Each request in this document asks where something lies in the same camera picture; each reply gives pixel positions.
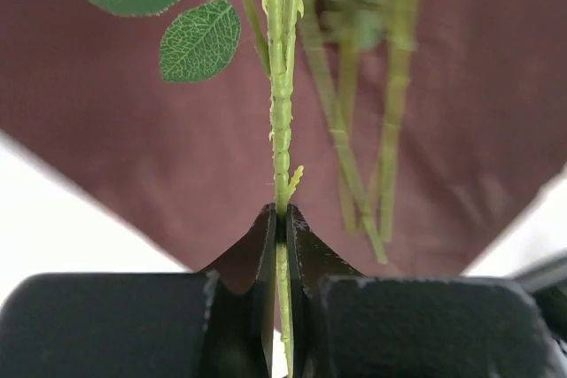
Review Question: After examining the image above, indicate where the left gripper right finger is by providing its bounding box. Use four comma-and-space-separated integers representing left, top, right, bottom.
286, 204, 368, 377

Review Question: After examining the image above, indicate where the mauve rose stem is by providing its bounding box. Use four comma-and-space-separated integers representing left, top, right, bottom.
318, 0, 369, 234

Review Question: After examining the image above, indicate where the light pink rose stem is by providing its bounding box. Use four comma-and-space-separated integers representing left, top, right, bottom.
368, 0, 422, 243

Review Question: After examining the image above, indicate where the white rose stem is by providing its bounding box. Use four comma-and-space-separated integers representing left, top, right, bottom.
299, 0, 387, 264

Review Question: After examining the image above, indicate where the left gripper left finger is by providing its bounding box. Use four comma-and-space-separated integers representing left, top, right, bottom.
194, 204, 276, 377

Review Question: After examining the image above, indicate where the orange brown rose stem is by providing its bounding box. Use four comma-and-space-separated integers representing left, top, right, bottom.
88, 0, 304, 377

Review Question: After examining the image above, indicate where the dark red wrapping cloth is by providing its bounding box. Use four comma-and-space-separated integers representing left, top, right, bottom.
1, 0, 566, 275

